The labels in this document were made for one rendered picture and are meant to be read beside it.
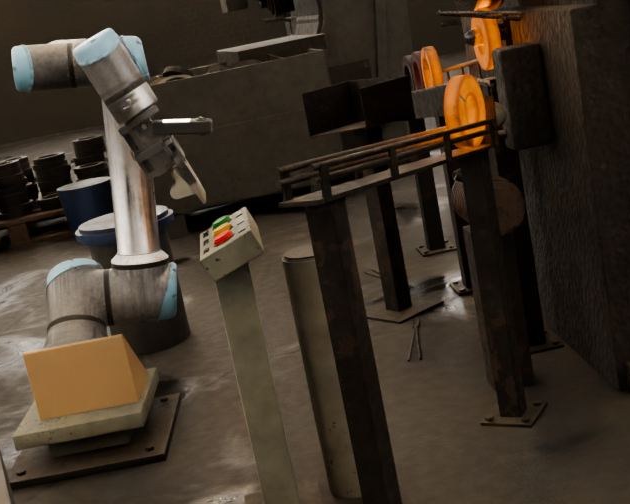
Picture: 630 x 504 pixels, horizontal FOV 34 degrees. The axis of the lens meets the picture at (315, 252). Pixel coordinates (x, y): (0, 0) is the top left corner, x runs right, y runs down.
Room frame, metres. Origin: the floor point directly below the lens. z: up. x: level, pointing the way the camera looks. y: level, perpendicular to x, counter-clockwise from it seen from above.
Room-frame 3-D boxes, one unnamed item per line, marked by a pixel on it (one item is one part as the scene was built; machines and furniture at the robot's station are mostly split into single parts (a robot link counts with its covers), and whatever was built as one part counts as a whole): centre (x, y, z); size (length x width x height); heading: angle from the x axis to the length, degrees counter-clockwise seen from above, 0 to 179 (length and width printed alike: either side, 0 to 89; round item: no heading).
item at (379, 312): (3.16, -0.21, 0.36); 0.26 x 0.20 x 0.72; 38
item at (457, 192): (2.35, -0.41, 0.27); 0.22 x 0.13 x 0.53; 3
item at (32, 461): (2.54, 0.65, 0.04); 0.40 x 0.40 x 0.08; 89
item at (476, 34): (2.69, -0.57, 0.82); 0.17 x 0.04 x 0.04; 93
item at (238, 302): (1.96, 0.17, 0.31); 0.24 x 0.16 x 0.62; 3
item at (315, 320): (2.01, 0.01, 0.26); 0.12 x 0.12 x 0.52
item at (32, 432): (2.54, 0.65, 0.10); 0.32 x 0.32 x 0.04; 89
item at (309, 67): (5.39, 0.32, 0.39); 1.03 x 0.83 x 0.79; 97
